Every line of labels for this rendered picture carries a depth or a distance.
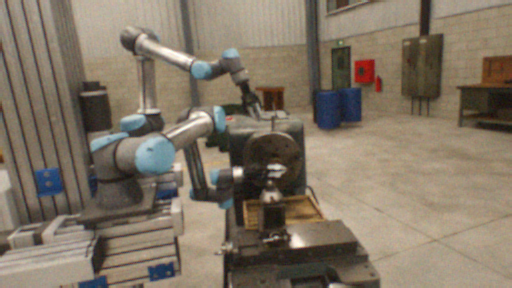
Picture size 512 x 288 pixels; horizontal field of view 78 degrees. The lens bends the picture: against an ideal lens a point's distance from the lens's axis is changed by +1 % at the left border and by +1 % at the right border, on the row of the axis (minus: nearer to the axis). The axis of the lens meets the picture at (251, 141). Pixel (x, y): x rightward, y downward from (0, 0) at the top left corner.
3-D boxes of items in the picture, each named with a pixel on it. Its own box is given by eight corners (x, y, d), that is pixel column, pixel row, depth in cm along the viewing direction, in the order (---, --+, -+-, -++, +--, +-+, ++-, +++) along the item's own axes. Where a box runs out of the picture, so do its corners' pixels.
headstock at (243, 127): (229, 164, 244) (224, 115, 235) (290, 158, 246) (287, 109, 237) (229, 193, 186) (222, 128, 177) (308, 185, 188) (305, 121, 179)
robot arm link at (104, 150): (115, 167, 113) (108, 130, 110) (145, 168, 108) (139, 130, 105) (87, 178, 103) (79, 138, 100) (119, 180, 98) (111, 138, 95)
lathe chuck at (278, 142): (242, 183, 178) (243, 129, 171) (297, 183, 180) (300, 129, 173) (242, 189, 169) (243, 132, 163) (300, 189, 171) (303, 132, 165)
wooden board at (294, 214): (243, 208, 164) (242, 200, 163) (311, 201, 166) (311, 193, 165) (246, 237, 135) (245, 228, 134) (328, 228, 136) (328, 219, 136)
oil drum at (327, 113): (312, 126, 826) (311, 93, 806) (332, 123, 845) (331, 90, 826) (325, 130, 771) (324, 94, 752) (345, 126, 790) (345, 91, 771)
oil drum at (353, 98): (335, 121, 883) (334, 89, 863) (352, 118, 902) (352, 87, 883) (348, 123, 828) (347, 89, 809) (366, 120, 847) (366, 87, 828)
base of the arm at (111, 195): (91, 213, 99) (85, 184, 97) (102, 196, 114) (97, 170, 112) (141, 205, 102) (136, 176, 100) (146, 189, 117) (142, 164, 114)
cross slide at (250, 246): (232, 241, 121) (231, 230, 120) (341, 229, 123) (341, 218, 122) (233, 267, 105) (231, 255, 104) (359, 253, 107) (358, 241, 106)
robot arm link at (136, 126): (117, 146, 149) (112, 118, 146) (134, 140, 162) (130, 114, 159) (139, 146, 146) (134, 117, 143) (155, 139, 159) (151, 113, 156)
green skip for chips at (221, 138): (199, 145, 720) (195, 108, 701) (235, 138, 767) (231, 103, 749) (227, 155, 608) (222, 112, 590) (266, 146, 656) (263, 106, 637)
